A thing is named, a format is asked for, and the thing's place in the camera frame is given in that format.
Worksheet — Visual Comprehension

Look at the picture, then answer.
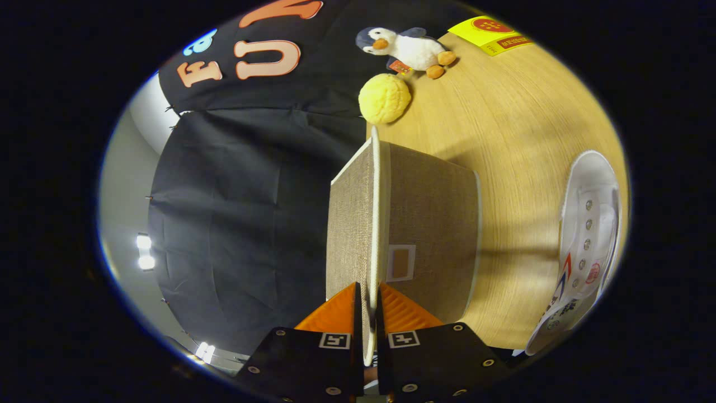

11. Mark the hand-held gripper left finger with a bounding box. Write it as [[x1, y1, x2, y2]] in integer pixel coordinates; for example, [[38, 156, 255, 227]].
[[234, 282, 365, 403]]

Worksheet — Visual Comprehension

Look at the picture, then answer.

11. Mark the white canvas shoe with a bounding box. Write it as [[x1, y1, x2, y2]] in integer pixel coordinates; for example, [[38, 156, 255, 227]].
[[525, 149, 623, 357]]

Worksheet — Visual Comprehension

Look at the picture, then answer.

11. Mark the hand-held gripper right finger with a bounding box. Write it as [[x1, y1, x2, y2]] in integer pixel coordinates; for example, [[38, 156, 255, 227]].
[[375, 282, 514, 403]]

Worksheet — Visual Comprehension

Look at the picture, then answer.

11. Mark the yellow book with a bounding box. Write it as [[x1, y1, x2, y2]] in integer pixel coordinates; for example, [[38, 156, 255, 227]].
[[447, 16, 535, 57]]

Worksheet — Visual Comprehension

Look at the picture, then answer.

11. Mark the penguin plush toy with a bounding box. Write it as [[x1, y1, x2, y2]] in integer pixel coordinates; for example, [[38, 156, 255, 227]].
[[356, 26, 457, 79]]

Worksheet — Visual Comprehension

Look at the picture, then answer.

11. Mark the beige fabric storage box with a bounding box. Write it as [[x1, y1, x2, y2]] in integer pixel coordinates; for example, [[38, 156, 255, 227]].
[[326, 126, 483, 367]]

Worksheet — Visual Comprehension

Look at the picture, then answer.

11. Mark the yellow plush bread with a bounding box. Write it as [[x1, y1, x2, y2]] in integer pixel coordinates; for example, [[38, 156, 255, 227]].
[[358, 73, 412, 125]]

